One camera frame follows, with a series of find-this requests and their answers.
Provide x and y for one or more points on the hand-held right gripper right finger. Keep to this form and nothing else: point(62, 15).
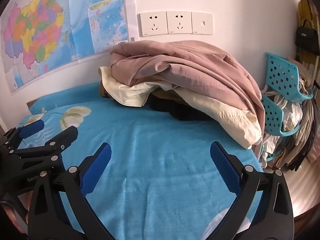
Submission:
point(225, 170)

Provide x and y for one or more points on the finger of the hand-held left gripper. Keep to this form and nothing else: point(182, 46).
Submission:
point(62, 137)
point(31, 128)

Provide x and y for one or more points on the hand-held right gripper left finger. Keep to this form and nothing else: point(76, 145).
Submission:
point(96, 170)

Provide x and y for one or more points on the cream garment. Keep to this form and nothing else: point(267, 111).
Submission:
point(225, 115)

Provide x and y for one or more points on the pink garment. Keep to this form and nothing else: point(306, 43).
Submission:
point(187, 65)

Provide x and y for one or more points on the person's left hand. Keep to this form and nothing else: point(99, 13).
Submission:
point(10, 212)

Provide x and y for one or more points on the teal plastic basket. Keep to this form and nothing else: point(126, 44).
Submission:
point(271, 115)
point(266, 158)
point(280, 72)

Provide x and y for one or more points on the blue floral bedsheet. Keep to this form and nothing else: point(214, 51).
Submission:
point(155, 155)

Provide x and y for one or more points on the brown garment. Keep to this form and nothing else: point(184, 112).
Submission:
point(103, 91)

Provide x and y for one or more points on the black garment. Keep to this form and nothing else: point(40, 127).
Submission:
point(180, 110)

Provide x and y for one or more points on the white plastic bags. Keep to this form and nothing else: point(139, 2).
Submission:
point(292, 115)

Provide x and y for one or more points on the black handbag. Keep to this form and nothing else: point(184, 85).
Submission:
point(306, 38)

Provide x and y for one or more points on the yellow hanging cloth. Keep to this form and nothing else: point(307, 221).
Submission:
point(303, 10)

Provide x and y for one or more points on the wooden bed frame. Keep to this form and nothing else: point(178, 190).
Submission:
point(31, 103)

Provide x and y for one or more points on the colourful wall map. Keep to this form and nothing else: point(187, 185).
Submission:
point(50, 17)

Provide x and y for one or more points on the white wall power socket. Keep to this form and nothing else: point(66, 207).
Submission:
point(179, 22)
point(153, 23)

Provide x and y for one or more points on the white wall data plate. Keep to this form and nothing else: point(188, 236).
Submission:
point(202, 23)

